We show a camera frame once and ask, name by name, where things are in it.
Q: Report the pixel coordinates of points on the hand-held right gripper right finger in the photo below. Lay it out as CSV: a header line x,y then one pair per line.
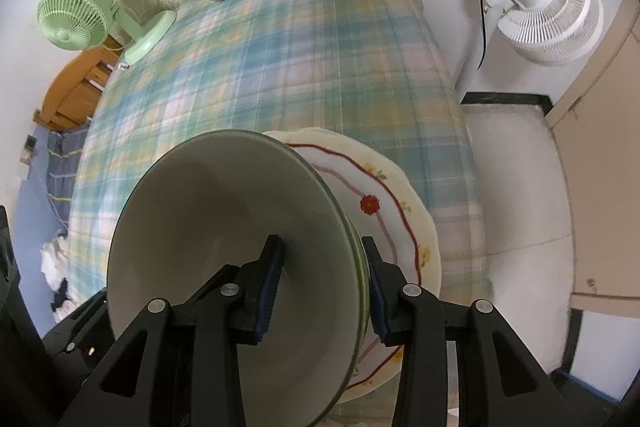
x,y
382,302

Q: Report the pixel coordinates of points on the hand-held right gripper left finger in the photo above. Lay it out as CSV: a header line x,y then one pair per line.
x,y
267,297

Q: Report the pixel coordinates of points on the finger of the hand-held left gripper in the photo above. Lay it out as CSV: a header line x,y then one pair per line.
x,y
82,322

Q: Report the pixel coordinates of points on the large round yellow floral plate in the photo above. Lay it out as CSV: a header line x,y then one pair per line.
x,y
434,267

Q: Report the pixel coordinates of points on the scalloped red rim white plate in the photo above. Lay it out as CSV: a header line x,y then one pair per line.
x,y
350,187

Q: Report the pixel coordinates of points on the white crumpled cloth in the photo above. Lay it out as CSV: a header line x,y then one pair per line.
x,y
52,262

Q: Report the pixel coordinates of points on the blue bed sheet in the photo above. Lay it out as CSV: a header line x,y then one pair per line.
x,y
35,217

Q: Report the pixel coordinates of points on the wooden chair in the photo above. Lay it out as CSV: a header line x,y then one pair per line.
x,y
70,92

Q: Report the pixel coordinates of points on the plaid blue green tablecloth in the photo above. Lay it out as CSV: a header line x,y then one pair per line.
x,y
300,57

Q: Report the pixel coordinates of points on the beige door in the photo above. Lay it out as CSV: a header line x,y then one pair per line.
x,y
600,157

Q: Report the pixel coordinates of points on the green desk fan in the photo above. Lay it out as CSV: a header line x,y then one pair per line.
x,y
70,14

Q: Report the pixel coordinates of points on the white standing fan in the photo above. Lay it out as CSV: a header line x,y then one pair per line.
x,y
550,7

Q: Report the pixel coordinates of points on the wall socket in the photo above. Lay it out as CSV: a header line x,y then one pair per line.
x,y
30,142

